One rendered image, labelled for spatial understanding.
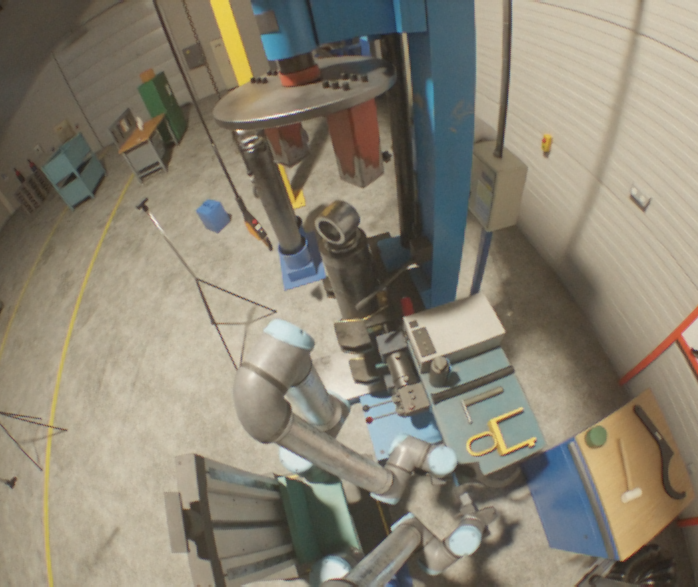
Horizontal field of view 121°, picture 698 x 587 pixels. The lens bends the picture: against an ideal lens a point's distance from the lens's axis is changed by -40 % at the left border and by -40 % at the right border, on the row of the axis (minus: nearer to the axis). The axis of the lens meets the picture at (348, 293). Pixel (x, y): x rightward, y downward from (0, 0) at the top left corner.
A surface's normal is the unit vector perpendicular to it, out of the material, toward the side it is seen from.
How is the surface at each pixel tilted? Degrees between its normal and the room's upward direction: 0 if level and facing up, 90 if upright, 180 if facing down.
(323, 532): 0
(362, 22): 90
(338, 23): 90
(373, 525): 0
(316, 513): 0
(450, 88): 90
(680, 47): 90
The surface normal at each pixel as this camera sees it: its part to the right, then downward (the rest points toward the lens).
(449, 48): 0.23, 0.75
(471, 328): -0.17, -0.59
